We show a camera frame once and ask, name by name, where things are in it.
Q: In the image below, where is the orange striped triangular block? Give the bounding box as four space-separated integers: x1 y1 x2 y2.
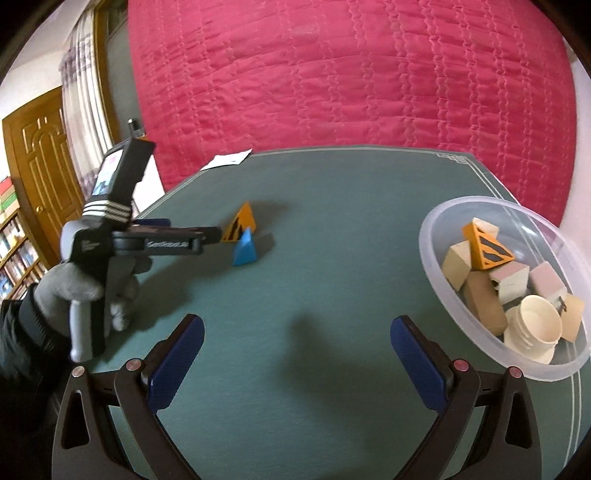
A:
221 202 256 243

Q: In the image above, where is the blue triangular block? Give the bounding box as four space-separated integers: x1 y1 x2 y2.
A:
232 228 257 267

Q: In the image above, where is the brown wooden block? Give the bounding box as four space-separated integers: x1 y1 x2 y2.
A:
462 271 508 337

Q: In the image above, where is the beige wooden block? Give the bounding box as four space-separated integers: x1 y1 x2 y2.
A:
442 240 472 292

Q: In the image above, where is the cream plastic cup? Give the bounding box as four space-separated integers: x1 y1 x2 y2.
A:
503 295 563 365

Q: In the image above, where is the white pink cube block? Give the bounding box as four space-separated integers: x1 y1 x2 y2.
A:
489 261 530 305

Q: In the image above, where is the orange striped wedge block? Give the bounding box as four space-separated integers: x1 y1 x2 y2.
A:
462 222 515 271

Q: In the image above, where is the dark jacket forearm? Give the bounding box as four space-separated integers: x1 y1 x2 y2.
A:
1 284 72 396

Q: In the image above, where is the grey gloved left hand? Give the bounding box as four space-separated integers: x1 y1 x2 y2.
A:
32 255 153 338

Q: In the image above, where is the bookshelf with books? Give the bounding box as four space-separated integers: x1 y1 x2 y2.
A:
0 177 47 301

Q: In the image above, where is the white paper sheet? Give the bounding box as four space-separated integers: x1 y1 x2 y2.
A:
200 149 252 171

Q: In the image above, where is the wooden door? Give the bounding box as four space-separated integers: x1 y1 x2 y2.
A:
2 87 84 268

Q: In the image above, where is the green table mat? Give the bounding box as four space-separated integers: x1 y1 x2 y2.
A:
87 145 591 480

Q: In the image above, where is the patterned curtain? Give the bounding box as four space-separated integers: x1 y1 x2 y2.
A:
59 7 113 198

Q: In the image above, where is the clear plastic bowl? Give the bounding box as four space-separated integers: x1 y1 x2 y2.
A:
419 196 590 382

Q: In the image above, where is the red quilted bedspread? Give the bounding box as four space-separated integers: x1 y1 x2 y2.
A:
128 1 577 223

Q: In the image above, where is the phone on gripper mount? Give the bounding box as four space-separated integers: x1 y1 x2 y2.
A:
82 118 155 225

